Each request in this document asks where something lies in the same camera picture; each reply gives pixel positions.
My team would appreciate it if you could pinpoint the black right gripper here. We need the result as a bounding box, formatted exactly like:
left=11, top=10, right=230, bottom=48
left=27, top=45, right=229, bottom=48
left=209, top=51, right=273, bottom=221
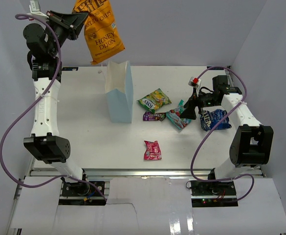
left=180, top=88, right=220, bottom=120

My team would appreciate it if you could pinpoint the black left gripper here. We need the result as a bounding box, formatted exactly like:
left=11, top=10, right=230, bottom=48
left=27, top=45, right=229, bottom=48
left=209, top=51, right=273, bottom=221
left=45, top=10, right=88, bottom=57

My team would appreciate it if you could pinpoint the teal Fox's candy bag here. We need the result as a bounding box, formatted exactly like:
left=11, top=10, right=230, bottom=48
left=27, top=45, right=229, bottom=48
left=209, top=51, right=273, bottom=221
left=166, top=100, right=192, bottom=130

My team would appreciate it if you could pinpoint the orange Kettle chips bag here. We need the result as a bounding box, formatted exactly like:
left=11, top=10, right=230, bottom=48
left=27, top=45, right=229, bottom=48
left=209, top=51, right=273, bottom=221
left=72, top=0, right=125, bottom=65

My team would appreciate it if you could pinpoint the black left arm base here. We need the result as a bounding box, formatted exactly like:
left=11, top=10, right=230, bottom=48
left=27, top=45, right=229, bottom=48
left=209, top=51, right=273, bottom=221
left=59, top=182, right=106, bottom=206

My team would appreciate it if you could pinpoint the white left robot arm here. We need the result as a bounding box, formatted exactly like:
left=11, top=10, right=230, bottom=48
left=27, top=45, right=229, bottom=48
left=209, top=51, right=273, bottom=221
left=23, top=11, right=90, bottom=195

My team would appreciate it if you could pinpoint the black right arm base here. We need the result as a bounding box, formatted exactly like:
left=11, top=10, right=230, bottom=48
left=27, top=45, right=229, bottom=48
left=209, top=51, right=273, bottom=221
left=185, top=180, right=238, bottom=208

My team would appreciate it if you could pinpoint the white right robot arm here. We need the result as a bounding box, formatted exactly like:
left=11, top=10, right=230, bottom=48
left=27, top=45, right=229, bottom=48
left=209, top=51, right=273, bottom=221
left=180, top=75, right=274, bottom=195

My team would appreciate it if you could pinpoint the blue snack bag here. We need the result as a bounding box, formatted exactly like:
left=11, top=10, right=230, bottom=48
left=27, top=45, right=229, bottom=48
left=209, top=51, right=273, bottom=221
left=200, top=109, right=232, bottom=131

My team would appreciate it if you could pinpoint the green yellow Fox's candy bag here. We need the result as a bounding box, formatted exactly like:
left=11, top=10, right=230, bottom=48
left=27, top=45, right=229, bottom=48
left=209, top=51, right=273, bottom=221
left=137, top=88, right=172, bottom=114

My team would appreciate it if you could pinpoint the light blue paper bag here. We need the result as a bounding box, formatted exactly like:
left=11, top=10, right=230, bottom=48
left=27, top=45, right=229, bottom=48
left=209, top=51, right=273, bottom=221
left=105, top=61, right=133, bottom=123

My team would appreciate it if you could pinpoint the purple Skittles packet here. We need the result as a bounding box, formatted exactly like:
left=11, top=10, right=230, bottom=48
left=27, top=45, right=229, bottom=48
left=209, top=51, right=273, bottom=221
left=143, top=112, right=166, bottom=121

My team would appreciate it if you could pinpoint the blue label left corner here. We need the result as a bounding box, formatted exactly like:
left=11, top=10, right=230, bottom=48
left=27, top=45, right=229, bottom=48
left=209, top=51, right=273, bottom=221
left=62, top=67, right=79, bottom=71

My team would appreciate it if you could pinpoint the blue label corner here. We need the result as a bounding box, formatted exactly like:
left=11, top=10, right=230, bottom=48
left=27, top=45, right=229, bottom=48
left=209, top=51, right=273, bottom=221
left=62, top=67, right=79, bottom=71
left=207, top=66, right=223, bottom=70

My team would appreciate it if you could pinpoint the blue label right corner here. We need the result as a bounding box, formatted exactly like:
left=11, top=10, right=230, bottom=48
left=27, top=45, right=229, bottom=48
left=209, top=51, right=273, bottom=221
left=207, top=66, right=223, bottom=70

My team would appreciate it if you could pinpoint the red pink candy packet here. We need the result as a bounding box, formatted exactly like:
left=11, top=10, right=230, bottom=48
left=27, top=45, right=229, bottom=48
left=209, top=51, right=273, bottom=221
left=144, top=141, right=162, bottom=161

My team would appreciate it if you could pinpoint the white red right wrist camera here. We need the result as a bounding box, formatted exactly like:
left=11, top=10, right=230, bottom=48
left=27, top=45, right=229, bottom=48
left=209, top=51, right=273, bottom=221
left=188, top=77, right=201, bottom=89

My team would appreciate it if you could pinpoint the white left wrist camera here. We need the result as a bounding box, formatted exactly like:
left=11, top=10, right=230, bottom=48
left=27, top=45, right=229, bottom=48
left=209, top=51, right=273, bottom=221
left=28, top=0, right=49, bottom=20

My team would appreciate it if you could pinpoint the aluminium front frame rail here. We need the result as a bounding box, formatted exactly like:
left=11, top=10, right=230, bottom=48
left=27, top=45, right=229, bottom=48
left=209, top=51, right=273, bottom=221
left=29, top=167, right=265, bottom=179

